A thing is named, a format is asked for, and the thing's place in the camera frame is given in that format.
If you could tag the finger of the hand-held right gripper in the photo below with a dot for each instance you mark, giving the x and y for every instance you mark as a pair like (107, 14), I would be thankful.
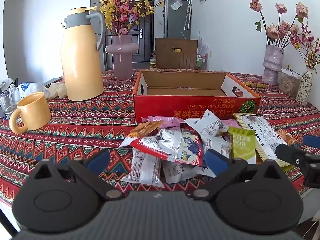
(287, 152)
(311, 142)

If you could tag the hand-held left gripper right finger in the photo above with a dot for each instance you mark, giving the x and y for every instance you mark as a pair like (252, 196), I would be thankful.
(216, 161)

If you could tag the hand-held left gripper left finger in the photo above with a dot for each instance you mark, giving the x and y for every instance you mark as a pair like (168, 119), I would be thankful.
(98, 158)

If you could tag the green snack packet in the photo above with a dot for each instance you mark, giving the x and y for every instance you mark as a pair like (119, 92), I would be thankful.
(241, 145)

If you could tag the pile of mixed packets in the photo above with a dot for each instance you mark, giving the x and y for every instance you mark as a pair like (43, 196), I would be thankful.
(170, 142)

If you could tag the white cookie snack packet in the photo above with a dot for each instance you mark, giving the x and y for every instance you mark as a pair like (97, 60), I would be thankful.
(142, 131)

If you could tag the red cardboard box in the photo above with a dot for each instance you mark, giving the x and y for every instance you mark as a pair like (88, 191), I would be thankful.
(160, 107)

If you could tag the floral patterned vase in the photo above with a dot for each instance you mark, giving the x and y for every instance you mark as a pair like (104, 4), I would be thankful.
(305, 87)

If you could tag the glass jar with white lid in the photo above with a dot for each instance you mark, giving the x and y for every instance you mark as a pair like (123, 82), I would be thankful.
(288, 85)

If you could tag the fallen yellow petals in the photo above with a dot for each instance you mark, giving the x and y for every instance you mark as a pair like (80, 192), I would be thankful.
(260, 85)

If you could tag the yellow mug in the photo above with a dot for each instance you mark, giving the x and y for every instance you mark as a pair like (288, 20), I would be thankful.
(35, 112)

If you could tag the textured pink vase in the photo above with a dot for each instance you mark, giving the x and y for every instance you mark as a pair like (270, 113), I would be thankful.
(272, 65)

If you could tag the red and yellow berry branches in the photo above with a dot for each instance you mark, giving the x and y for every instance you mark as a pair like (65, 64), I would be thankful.
(308, 52)

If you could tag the dark flat device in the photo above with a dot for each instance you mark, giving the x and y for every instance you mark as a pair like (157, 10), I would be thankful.
(52, 80)

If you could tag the yellow thermos jug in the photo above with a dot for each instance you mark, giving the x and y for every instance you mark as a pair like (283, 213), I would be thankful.
(80, 67)

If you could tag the white plastic bag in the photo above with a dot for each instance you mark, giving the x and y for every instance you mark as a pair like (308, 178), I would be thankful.
(30, 88)

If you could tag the smooth pink vase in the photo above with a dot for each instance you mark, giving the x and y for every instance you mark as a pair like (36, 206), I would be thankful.
(122, 62)

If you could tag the clear glass cup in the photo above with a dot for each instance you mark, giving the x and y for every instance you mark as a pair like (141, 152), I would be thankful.
(7, 102)

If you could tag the dark brown door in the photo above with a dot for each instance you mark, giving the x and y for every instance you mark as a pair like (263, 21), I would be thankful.
(143, 52)

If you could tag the brown wooden chair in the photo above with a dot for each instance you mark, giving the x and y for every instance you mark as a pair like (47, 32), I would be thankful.
(165, 57)

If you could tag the dried pink roses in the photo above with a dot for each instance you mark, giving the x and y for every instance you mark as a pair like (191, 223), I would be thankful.
(273, 31)

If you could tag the grey refrigerator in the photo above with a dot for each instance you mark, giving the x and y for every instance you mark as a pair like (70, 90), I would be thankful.
(175, 22)

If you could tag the pink and yellow blossom branches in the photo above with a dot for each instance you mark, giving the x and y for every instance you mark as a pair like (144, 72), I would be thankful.
(122, 10)

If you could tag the hanging clear umbrella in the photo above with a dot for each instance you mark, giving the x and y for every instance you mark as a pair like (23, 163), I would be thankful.
(188, 12)

